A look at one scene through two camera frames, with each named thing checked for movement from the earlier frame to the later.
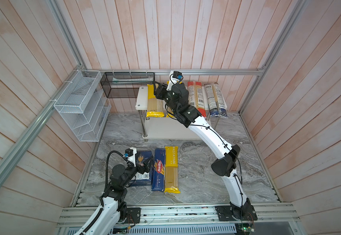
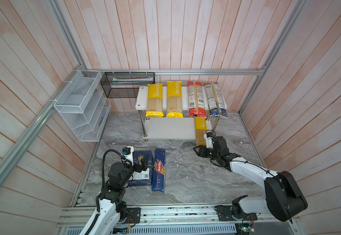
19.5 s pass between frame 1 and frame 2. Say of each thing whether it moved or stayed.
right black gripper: moved
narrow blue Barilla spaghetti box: stayed
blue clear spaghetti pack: stayed
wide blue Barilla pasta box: stayed
